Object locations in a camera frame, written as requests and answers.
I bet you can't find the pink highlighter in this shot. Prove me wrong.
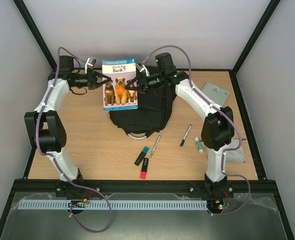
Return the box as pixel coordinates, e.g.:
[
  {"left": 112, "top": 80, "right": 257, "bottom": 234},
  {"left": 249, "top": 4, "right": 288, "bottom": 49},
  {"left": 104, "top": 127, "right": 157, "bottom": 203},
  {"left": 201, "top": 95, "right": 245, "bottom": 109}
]
[{"left": 140, "top": 157, "right": 149, "bottom": 180}]

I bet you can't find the dog picture book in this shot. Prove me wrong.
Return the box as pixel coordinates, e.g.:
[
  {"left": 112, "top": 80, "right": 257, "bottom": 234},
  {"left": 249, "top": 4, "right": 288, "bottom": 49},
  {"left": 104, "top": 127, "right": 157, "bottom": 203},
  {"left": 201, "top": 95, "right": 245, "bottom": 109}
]
[{"left": 102, "top": 58, "right": 138, "bottom": 111}]

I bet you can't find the black aluminium frame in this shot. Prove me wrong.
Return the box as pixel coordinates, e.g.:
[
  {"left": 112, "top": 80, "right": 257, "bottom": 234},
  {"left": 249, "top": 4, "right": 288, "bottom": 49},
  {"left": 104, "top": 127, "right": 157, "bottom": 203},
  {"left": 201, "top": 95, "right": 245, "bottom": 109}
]
[{"left": 0, "top": 0, "right": 294, "bottom": 240}]

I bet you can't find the white glue stick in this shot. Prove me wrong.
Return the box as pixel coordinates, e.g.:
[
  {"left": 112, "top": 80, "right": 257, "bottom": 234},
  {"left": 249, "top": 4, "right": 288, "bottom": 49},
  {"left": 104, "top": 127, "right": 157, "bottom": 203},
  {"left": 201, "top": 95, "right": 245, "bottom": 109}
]
[{"left": 194, "top": 137, "right": 203, "bottom": 153}]

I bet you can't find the blue highlighter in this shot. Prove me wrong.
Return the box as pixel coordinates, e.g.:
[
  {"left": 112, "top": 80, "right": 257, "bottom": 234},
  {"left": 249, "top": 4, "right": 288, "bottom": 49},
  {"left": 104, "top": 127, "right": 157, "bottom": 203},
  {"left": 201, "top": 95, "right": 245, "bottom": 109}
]
[{"left": 134, "top": 146, "right": 150, "bottom": 166}]

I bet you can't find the black backpack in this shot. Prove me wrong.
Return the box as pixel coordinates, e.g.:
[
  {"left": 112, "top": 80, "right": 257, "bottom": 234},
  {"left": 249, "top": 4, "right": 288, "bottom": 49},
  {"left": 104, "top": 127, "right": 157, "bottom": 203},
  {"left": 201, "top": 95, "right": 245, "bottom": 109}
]
[{"left": 109, "top": 85, "right": 176, "bottom": 141}]

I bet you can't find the grey pencil pouch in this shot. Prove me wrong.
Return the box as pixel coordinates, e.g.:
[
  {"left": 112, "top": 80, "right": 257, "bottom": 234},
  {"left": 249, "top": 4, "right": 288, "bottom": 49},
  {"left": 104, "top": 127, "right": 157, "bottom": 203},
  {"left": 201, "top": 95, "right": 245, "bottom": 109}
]
[{"left": 226, "top": 139, "right": 246, "bottom": 163}]

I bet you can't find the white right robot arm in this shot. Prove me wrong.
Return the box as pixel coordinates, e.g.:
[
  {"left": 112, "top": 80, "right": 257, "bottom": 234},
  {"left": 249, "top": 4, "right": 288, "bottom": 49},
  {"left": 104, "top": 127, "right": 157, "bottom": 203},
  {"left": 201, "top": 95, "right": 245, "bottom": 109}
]
[{"left": 125, "top": 52, "right": 235, "bottom": 196}]

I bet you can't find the grey notebook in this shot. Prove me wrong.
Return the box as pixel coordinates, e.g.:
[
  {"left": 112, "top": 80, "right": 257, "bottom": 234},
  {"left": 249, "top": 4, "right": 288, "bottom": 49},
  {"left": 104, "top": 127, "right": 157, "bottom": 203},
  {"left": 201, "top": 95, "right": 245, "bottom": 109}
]
[{"left": 201, "top": 81, "right": 230, "bottom": 106}]

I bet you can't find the blue marker pen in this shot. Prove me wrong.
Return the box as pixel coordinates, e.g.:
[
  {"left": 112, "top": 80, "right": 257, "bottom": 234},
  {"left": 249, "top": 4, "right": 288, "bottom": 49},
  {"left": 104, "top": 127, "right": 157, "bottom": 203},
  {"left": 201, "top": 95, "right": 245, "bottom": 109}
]
[{"left": 179, "top": 124, "right": 192, "bottom": 147}]

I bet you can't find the grey slotted cable duct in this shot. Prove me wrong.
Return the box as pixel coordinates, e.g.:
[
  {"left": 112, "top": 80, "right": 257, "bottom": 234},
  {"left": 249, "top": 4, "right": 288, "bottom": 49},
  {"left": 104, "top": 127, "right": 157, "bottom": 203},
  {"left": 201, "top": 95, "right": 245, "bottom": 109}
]
[{"left": 17, "top": 199, "right": 208, "bottom": 211}]

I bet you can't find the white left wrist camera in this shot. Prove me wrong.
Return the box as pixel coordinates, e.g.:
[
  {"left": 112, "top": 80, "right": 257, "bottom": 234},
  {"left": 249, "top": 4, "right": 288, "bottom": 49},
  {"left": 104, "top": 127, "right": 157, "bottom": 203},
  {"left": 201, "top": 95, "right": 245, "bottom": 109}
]
[{"left": 84, "top": 57, "right": 96, "bottom": 74}]

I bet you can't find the green marker pen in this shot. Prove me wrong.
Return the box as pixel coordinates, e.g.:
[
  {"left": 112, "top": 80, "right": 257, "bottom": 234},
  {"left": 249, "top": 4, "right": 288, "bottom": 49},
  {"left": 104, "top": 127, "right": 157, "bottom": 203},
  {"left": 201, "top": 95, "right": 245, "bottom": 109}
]
[{"left": 150, "top": 135, "right": 161, "bottom": 158}]

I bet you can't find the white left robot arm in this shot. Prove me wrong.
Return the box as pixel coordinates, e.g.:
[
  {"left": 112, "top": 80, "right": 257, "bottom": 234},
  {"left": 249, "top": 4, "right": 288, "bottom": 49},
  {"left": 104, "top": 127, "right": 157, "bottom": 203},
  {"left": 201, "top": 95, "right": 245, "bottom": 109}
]
[{"left": 24, "top": 55, "right": 112, "bottom": 187}]

